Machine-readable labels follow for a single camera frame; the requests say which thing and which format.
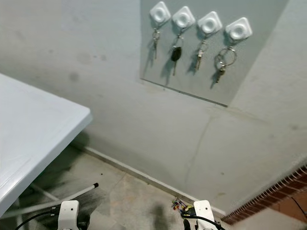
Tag silver keys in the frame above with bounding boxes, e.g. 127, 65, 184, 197
151, 27, 162, 53

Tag white metal table leg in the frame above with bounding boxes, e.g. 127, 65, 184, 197
5, 183, 99, 219

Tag red brick edging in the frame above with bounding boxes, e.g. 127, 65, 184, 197
220, 165, 307, 226

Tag white plastic table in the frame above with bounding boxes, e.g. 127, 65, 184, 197
0, 73, 93, 217

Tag black headed car key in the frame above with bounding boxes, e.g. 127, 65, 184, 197
170, 34, 184, 77

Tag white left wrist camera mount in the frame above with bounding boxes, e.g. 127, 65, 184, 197
58, 200, 80, 230

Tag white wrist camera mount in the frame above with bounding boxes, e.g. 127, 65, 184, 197
58, 200, 80, 230
193, 200, 216, 230

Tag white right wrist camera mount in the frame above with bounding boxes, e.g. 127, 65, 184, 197
193, 200, 216, 230

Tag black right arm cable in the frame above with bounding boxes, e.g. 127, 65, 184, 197
181, 206, 224, 230

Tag dark key on large ring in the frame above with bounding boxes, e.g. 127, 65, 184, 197
214, 46, 238, 84

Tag brass key on ring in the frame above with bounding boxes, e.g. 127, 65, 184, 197
194, 39, 208, 72

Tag grey wall panel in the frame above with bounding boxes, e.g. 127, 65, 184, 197
140, 0, 291, 107

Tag white square wall hook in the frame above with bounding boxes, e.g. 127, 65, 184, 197
149, 1, 172, 25
171, 5, 196, 30
224, 17, 253, 42
196, 11, 224, 35

